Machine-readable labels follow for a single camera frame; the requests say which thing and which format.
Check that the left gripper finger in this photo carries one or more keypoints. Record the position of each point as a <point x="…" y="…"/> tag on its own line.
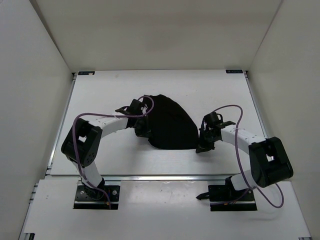
<point x="141" y="130"/>
<point x="147" y="123"/>

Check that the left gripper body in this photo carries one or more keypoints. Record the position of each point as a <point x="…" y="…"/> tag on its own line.
<point x="132" y="125"/>

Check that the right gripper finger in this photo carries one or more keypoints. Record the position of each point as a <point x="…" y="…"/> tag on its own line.
<point x="202" y="133"/>
<point x="204" y="148"/>

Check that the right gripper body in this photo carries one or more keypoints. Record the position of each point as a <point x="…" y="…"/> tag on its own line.
<point x="210" y="137"/>

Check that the black skirt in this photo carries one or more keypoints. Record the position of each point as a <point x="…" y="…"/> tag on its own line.
<point x="172" y="128"/>

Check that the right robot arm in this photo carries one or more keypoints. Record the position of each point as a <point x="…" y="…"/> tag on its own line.
<point x="269" y="162"/>

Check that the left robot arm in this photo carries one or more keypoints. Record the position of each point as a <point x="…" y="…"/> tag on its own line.
<point x="82" y="141"/>

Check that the right table corner label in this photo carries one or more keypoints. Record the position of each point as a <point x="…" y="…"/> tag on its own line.
<point x="233" y="71"/>

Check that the table corner label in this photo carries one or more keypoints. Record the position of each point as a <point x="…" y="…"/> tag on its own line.
<point x="233" y="71"/>
<point x="86" y="73"/>

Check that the left table corner label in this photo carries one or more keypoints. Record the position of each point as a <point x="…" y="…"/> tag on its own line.
<point x="86" y="73"/>

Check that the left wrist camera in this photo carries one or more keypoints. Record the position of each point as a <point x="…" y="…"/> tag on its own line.
<point x="144" y="109"/>

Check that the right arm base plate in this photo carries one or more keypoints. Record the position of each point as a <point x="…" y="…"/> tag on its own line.
<point x="223" y="197"/>

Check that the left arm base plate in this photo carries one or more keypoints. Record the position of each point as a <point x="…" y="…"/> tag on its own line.
<point x="91" y="199"/>

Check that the aluminium table front rail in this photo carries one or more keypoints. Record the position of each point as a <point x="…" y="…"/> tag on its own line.
<point x="167" y="178"/>

